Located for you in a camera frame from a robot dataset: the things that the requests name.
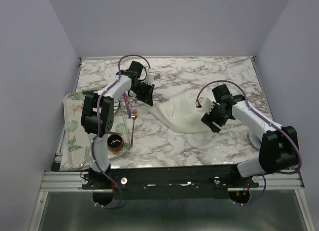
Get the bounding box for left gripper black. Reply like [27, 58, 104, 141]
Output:
[131, 81, 154, 106]

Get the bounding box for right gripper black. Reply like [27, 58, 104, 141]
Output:
[201, 101, 229, 133]

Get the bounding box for white cloth napkin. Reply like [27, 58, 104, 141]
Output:
[149, 95, 211, 134]

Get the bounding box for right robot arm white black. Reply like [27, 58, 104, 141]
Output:
[195, 81, 302, 187]

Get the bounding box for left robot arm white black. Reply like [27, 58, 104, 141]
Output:
[81, 61, 154, 189]

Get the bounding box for rose gold fork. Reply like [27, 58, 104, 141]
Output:
[131, 109, 138, 147]

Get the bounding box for iridescent purple utensil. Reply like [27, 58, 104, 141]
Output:
[123, 93, 132, 118]

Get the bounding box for white saucer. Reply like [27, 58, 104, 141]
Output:
[248, 129, 261, 150]

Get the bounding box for black and copper small bowl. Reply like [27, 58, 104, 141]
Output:
[107, 135, 124, 153]

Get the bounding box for green chopsticks on tray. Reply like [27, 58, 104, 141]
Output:
[81, 88, 103, 95]

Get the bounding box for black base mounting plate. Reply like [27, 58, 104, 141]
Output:
[82, 165, 259, 200]

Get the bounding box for leaf pattern serving tray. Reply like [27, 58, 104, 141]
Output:
[60, 91, 131, 171]

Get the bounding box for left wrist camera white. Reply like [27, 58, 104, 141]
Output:
[144, 73, 160, 85]

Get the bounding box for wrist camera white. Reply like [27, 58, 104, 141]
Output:
[196, 97, 214, 114]
[144, 73, 160, 85]

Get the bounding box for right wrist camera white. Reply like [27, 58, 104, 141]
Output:
[196, 97, 214, 114]

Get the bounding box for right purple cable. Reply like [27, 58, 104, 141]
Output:
[196, 80, 301, 207]

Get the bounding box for purple cable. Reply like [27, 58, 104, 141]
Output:
[196, 80, 301, 207]
[90, 54, 153, 210]

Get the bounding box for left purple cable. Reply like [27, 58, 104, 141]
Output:
[90, 54, 153, 210]

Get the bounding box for aluminium frame rail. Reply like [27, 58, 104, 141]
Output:
[40, 171, 305, 192]

